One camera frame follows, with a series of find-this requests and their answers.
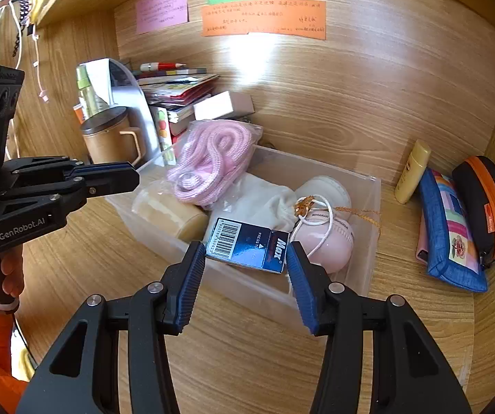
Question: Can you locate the fruit print box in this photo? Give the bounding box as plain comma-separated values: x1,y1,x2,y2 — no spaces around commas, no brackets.
150,106,173,152

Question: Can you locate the red white pen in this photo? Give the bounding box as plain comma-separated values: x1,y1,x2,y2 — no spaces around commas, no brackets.
139,62,187,72

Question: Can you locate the brown ceramic mug with lid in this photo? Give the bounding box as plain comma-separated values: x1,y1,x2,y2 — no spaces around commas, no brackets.
79,107,143,169

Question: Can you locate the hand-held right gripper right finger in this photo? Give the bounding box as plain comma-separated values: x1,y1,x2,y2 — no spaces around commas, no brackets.
285,241,472,414

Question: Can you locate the orange paper note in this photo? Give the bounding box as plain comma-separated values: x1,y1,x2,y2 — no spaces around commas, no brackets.
200,0,327,41

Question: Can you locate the black braided strap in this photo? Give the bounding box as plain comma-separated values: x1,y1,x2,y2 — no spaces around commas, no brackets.
12,0,31,58

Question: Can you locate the orange braided cord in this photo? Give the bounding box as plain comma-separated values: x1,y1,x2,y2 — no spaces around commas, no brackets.
294,195,382,230

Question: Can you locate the person's left hand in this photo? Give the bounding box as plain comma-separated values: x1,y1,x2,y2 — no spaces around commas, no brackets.
0,247,26,299

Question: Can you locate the pink flat case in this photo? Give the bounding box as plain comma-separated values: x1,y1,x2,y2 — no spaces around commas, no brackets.
415,216,432,265

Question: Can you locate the small white cardboard box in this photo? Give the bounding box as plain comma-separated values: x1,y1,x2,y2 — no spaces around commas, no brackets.
193,90,256,122

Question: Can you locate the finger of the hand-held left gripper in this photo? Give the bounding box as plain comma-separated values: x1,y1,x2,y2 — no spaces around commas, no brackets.
0,171,141,226
1,155,138,186

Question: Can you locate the white cable pink plug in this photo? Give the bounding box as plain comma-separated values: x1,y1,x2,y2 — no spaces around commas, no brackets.
27,21,50,105

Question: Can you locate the blue card pack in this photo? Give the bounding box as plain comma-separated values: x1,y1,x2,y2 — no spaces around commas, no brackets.
205,216,290,275

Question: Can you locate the white paper file box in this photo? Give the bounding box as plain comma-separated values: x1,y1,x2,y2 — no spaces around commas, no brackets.
78,58,162,161

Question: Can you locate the pink rope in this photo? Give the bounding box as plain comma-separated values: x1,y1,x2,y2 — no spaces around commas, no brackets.
166,119,264,208

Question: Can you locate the stack of books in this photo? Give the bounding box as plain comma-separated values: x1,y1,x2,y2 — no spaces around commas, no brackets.
135,67,221,135

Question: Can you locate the pink paper note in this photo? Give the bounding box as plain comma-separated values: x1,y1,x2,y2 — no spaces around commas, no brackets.
135,0,189,35

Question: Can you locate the pink round case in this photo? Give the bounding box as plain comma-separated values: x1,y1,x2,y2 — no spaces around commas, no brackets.
290,217,355,275

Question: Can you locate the clear plastic storage box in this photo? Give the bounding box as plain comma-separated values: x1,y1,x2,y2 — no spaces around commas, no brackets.
104,144,382,334

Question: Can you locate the blue patchwork pencil case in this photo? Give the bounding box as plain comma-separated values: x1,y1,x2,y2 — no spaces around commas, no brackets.
417,167,489,293

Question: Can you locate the white drawstring pouch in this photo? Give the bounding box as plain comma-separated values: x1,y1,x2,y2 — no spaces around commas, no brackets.
206,174,332,259

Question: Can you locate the yellow lotion tube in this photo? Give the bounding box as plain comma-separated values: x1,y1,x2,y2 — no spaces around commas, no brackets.
393,140,433,205

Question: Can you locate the black orange zip case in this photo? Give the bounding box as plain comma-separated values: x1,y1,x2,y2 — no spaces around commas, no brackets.
451,155,495,269

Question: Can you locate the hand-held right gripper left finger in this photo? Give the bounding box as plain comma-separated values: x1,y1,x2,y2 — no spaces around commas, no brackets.
14,240,207,414

